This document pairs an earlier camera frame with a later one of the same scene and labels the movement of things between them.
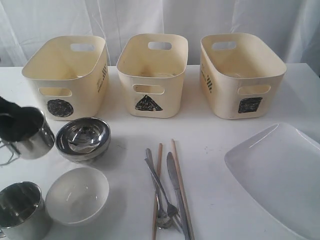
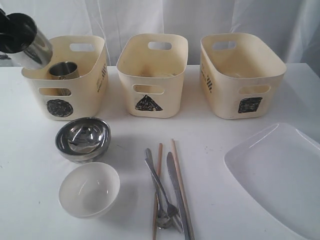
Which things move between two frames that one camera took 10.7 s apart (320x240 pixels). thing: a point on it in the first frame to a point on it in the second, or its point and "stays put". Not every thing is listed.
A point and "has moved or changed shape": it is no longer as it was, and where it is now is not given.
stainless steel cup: (23, 213) to (37, 56)
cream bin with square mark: (241, 76) stays put
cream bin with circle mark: (68, 76) stays put
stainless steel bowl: (83, 140) stays put
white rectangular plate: (280, 166) stays put
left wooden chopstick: (154, 236) stays put
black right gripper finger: (17, 122) to (21, 29)
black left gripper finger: (11, 113) to (5, 22)
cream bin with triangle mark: (153, 67) stays put
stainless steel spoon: (164, 218) stays put
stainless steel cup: (36, 146) to (64, 70)
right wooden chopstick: (191, 236) stays put
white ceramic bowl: (76, 196) has moved or changed shape
